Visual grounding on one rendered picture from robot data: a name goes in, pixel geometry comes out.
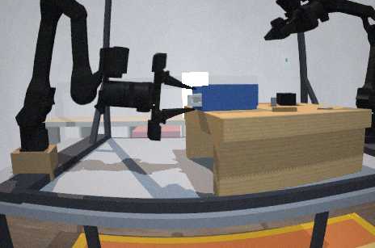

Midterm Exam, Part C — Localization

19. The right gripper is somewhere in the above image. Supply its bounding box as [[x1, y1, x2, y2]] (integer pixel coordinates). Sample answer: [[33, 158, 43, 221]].
[[124, 53, 196, 141]]

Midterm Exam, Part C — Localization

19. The blue open tray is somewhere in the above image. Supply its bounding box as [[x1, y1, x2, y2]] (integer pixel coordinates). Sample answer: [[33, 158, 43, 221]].
[[192, 84, 259, 111]]

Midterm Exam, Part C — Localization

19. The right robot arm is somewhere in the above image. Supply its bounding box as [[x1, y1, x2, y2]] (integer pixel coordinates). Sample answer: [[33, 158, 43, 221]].
[[15, 0, 129, 152]]

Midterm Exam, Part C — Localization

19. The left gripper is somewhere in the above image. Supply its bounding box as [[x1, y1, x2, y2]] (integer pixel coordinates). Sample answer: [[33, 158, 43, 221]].
[[264, 5, 318, 40]]

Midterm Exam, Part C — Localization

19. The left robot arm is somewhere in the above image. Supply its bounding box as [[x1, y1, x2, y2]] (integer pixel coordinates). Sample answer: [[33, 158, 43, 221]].
[[276, 0, 375, 136]]

